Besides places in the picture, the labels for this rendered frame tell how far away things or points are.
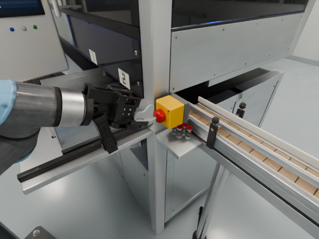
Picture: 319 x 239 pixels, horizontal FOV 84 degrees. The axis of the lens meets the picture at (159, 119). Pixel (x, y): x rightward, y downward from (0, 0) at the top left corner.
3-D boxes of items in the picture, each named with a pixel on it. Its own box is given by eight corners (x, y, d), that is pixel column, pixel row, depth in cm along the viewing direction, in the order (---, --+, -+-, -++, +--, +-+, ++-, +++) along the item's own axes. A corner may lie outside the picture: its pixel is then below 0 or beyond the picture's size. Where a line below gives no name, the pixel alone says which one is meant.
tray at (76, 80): (103, 72, 110) (102, 66, 108) (122, 87, 93) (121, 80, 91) (42, 86, 94) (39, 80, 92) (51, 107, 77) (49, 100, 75)
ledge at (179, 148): (183, 124, 70) (183, 120, 69) (208, 142, 62) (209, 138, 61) (154, 138, 64) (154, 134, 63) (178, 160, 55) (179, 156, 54)
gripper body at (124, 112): (144, 99, 40) (92, 92, 32) (133, 131, 43) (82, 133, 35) (128, 87, 45) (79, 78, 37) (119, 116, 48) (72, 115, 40)
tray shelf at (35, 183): (101, 72, 114) (100, 69, 113) (168, 127, 69) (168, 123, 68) (12, 93, 91) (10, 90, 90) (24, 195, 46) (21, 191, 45)
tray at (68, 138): (126, 94, 87) (125, 87, 85) (156, 119, 70) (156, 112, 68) (49, 117, 71) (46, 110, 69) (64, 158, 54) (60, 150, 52)
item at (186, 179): (133, 85, 297) (128, 27, 245) (244, 163, 163) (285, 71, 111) (71, 103, 249) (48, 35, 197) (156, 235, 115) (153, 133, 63)
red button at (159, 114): (162, 115, 55) (162, 104, 53) (170, 121, 53) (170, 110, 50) (152, 119, 54) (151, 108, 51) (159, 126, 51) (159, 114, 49)
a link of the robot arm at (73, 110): (58, 134, 32) (49, 114, 37) (84, 133, 35) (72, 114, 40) (64, 96, 29) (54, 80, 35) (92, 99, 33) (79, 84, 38)
